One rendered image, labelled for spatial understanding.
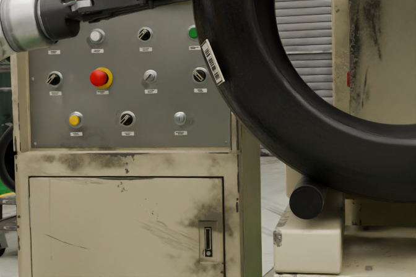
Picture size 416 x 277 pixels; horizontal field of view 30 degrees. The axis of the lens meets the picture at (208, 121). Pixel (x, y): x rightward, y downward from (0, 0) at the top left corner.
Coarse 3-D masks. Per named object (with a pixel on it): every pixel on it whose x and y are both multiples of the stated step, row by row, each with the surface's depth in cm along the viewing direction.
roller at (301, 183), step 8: (304, 176) 113; (304, 184) 103; (312, 184) 104; (320, 184) 108; (296, 192) 102; (304, 192) 102; (312, 192) 101; (320, 192) 102; (296, 200) 102; (304, 200) 102; (312, 200) 101; (320, 200) 101; (296, 208) 102; (304, 208) 102; (312, 208) 102; (320, 208) 102; (304, 216) 102; (312, 216) 102
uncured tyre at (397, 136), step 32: (192, 0) 108; (224, 0) 101; (256, 0) 129; (224, 32) 102; (256, 32) 100; (224, 64) 103; (256, 64) 101; (288, 64) 129; (224, 96) 107; (256, 96) 102; (288, 96) 100; (320, 96) 131; (256, 128) 105; (288, 128) 101; (320, 128) 100; (352, 128) 99; (384, 128) 126; (288, 160) 105; (320, 160) 101; (352, 160) 100; (384, 160) 99; (352, 192) 104; (384, 192) 102
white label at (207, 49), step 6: (204, 42) 103; (204, 48) 104; (210, 48) 102; (210, 54) 103; (210, 60) 104; (210, 66) 105; (216, 66) 102; (216, 72) 103; (216, 78) 105; (222, 78) 102
